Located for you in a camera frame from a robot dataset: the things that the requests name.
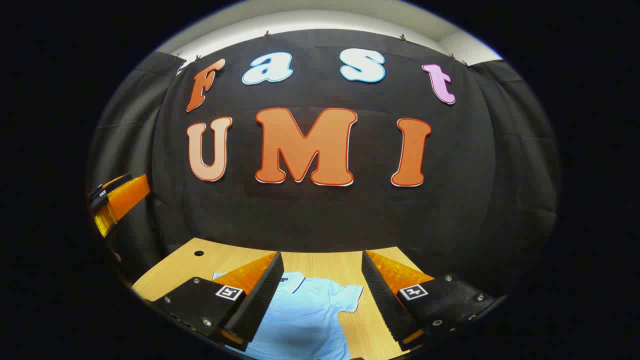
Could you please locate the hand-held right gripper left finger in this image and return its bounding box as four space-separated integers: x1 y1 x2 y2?
142 251 285 352

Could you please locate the light blue T-shirt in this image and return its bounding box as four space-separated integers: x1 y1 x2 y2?
212 271 364 360

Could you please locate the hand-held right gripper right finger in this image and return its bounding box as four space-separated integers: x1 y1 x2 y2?
361 250 508 351

